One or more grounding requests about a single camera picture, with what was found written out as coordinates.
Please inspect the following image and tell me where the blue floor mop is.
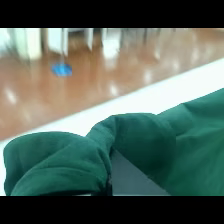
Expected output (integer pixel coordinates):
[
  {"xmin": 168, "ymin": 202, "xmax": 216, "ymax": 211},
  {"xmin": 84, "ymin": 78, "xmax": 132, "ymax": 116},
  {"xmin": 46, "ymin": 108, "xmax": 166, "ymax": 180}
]
[{"xmin": 50, "ymin": 53, "xmax": 74, "ymax": 78}]

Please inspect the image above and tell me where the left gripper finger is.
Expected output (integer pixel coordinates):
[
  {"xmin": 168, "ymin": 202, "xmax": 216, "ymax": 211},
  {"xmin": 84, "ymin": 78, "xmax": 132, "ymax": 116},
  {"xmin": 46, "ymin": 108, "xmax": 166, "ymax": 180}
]
[{"xmin": 110, "ymin": 148, "xmax": 172, "ymax": 197}]

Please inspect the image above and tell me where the dark green garment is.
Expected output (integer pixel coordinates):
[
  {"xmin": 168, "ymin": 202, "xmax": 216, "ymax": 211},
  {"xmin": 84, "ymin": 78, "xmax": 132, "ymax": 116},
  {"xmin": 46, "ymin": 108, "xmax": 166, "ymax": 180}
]
[{"xmin": 3, "ymin": 87, "xmax": 224, "ymax": 197}]

